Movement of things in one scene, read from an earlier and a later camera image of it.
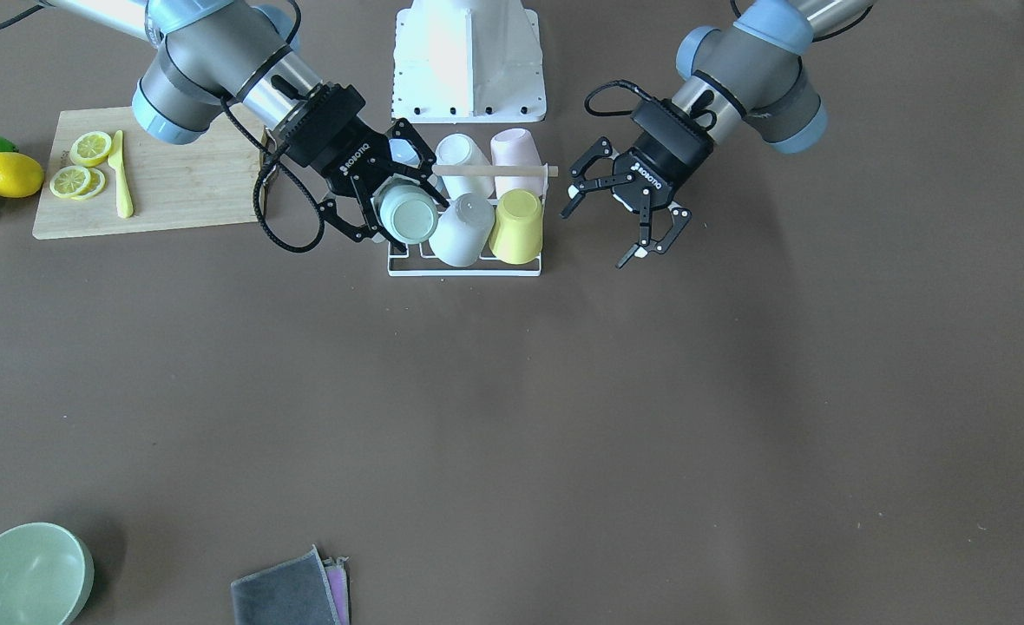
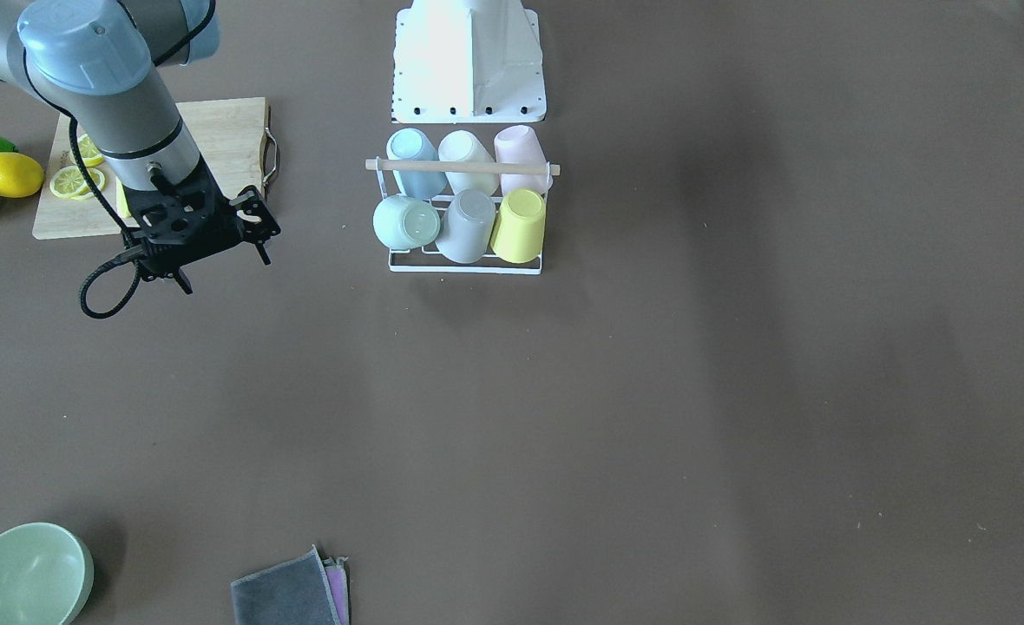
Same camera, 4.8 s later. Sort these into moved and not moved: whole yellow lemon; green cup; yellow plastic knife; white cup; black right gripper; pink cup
Moved: black right gripper; green cup
Not moved: white cup; pink cup; yellow plastic knife; whole yellow lemon
